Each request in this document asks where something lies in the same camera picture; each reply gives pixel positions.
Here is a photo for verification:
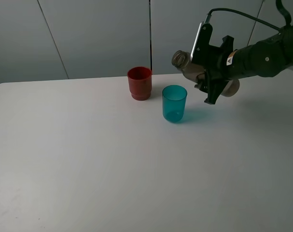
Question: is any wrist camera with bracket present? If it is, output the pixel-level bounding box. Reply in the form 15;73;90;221
190;22;213;66

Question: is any red plastic cup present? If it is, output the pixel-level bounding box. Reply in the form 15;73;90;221
127;66;152;101

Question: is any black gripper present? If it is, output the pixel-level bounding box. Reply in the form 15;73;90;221
204;35;240;105

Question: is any black camera cable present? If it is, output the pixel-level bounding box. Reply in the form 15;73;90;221
204;0;293;31

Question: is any smoky transparent water bottle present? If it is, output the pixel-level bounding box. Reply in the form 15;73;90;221
171;50;240;97

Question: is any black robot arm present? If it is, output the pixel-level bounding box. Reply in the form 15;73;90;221
205;26;293;104

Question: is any teal translucent plastic cup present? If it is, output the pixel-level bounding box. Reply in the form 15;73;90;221
162;85;187;123

